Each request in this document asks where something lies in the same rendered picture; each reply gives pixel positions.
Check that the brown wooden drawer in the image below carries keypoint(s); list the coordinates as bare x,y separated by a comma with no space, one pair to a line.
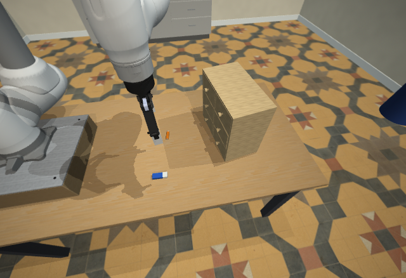
219,142
208,106
223,114
208,89
221,130
208,120

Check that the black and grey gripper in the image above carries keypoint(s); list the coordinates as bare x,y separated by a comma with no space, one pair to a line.
145,99

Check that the blue and white eraser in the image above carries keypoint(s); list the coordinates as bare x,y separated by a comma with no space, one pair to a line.
159,175

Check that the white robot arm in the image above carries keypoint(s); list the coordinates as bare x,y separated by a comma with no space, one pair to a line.
31,86

